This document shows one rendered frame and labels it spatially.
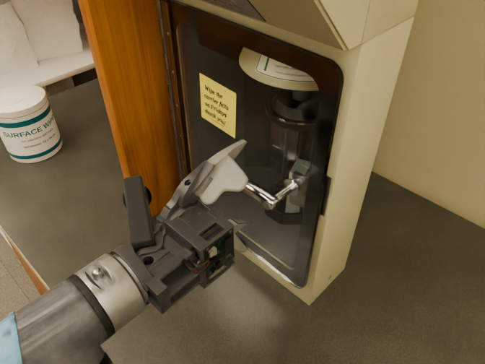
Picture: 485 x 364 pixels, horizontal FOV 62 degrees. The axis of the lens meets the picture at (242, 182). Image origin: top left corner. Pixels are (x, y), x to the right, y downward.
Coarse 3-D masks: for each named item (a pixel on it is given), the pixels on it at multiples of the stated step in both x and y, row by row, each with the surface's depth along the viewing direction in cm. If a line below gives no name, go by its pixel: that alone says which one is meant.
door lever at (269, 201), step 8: (248, 184) 55; (256, 184) 55; (288, 184) 55; (296, 184) 54; (248, 192) 55; (256, 192) 54; (264, 192) 53; (280, 192) 54; (288, 192) 54; (296, 192) 55; (264, 200) 53; (272, 200) 52; (280, 200) 54; (272, 208) 53
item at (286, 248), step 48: (192, 48) 57; (240, 48) 50; (288, 48) 44; (192, 96) 63; (240, 96) 54; (288, 96) 48; (336, 96) 43; (192, 144) 70; (288, 144) 52; (240, 192) 66; (288, 240) 63
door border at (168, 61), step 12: (168, 12) 57; (168, 24) 58; (168, 36) 59; (168, 48) 61; (168, 60) 63; (168, 84) 65; (180, 120) 69; (336, 120) 45; (180, 132) 71; (180, 144) 73; (180, 156) 75; (180, 168) 77
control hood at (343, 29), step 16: (256, 0) 38; (272, 0) 36; (288, 0) 34; (304, 0) 32; (320, 0) 31; (336, 0) 33; (352, 0) 34; (368, 0) 36; (272, 16) 40; (288, 16) 37; (304, 16) 35; (320, 16) 33; (336, 16) 34; (352, 16) 36; (304, 32) 39; (320, 32) 37; (336, 32) 36; (352, 32) 37
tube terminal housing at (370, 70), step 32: (192, 0) 54; (384, 0) 39; (416, 0) 44; (288, 32) 45; (384, 32) 42; (352, 64) 41; (384, 64) 46; (352, 96) 43; (384, 96) 50; (352, 128) 48; (352, 160) 53; (352, 192) 59; (320, 224) 58; (352, 224) 67; (256, 256) 76; (320, 256) 62; (288, 288) 73; (320, 288) 71
